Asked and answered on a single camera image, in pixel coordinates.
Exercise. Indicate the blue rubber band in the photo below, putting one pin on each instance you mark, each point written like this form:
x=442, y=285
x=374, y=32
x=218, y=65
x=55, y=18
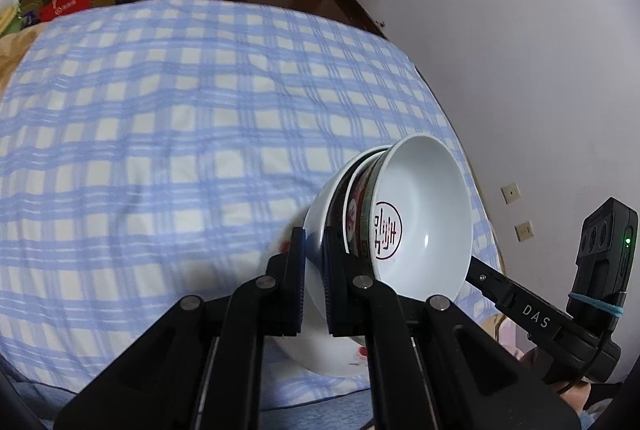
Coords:
x=595, y=303

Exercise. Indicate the white bowl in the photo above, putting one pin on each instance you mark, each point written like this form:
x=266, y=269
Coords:
x=320, y=355

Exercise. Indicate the dark red bowl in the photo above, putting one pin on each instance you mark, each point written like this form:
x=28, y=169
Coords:
x=336, y=205

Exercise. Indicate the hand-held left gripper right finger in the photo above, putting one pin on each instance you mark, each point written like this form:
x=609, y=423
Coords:
x=330, y=290

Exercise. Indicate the red striped bowl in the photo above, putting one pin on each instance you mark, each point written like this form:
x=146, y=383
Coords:
x=430, y=220

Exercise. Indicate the blue plaid blanket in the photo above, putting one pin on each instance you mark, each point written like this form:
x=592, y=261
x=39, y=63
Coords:
x=150, y=135

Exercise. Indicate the beige wall outlet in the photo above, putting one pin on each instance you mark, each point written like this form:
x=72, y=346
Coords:
x=511, y=193
x=524, y=230

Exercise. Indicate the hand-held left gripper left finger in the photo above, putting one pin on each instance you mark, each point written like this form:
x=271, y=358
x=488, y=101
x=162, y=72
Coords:
x=298, y=280

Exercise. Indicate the pink cloth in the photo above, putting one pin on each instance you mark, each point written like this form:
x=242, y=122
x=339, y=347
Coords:
x=507, y=335

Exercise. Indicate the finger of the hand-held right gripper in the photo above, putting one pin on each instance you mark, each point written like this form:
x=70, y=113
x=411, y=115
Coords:
x=492, y=284

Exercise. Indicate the person's right hand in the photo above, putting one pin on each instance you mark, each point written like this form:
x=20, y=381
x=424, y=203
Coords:
x=575, y=402

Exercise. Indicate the red paper bag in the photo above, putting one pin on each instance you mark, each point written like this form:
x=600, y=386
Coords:
x=65, y=4

